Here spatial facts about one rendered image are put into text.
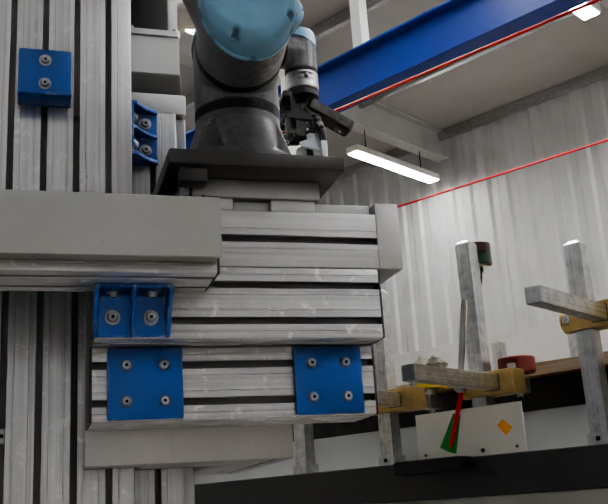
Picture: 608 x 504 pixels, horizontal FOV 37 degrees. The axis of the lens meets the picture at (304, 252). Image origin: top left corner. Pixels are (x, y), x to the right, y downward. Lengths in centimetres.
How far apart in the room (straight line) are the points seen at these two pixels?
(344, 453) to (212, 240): 152
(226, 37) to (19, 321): 47
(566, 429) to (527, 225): 837
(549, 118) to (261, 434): 955
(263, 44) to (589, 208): 909
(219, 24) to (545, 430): 133
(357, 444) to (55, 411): 130
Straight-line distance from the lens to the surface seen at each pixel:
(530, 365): 202
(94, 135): 136
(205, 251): 99
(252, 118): 120
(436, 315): 1097
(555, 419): 213
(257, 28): 110
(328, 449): 249
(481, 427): 196
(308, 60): 209
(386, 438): 210
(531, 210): 1045
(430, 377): 173
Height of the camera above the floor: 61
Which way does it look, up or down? 16 degrees up
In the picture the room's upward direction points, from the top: 4 degrees counter-clockwise
